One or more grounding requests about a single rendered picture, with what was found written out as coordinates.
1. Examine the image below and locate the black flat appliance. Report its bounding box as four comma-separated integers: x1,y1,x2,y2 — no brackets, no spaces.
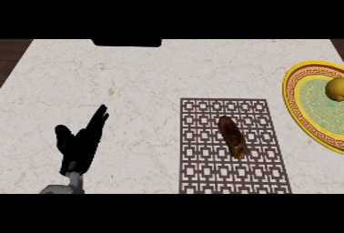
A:
90,38,162,48

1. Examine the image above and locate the yellow lemon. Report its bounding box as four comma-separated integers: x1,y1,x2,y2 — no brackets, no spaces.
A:
323,76,344,103

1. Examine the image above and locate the brown oblong food item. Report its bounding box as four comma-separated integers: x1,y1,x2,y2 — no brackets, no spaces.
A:
216,115,250,160

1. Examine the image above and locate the brown patterned placemat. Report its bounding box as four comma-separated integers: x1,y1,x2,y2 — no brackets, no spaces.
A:
178,97,292,195

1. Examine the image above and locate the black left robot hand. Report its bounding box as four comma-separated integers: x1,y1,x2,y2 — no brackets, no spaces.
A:
53,104,110,176

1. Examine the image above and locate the yellow rimmed green plate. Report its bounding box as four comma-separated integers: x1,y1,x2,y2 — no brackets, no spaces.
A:
280,60,344,156

